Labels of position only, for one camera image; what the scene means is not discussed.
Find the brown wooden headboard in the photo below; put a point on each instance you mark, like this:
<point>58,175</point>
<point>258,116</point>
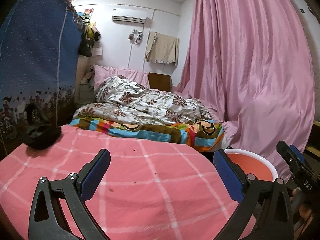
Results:
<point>160,82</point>

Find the beige hanging towel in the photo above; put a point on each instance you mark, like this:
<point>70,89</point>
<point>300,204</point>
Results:
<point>163,49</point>

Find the pink checked blanket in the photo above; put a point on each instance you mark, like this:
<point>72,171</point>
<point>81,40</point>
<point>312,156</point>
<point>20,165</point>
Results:
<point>151,190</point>

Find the pink pillow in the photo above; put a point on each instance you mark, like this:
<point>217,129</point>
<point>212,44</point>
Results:
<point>101,73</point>

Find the black hanging bag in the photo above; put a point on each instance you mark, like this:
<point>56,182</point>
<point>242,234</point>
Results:
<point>86,45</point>

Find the pink curtain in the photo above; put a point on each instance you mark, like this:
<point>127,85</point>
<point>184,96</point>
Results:
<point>250,62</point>

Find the white air conditioner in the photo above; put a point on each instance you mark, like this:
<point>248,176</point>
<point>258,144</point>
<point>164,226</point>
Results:
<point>129,16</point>

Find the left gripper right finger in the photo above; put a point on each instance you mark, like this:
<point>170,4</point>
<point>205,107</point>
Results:
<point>268,201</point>

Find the colourful cartoon bedsheet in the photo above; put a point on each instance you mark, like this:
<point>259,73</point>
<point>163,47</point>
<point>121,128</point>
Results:
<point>202,135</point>

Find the blue fabric wardrobe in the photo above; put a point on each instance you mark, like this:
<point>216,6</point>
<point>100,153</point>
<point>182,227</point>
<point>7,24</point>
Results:
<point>40,40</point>

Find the black cloth item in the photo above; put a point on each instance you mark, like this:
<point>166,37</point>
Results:
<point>41,137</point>

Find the wall socket with chargers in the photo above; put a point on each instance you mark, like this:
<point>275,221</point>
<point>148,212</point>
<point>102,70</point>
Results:
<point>136,37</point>

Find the orange plastic trash bin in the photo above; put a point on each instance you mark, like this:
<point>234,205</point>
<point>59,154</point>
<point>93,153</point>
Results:
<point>253,163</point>

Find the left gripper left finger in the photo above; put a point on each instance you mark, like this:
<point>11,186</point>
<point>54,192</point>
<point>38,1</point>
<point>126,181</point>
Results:
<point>47,219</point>

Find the floral white brown duvet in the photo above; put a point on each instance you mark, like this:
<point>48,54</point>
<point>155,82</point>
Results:
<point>124,101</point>

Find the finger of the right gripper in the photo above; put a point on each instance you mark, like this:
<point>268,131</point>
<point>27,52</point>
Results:
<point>287,154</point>
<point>297,153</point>

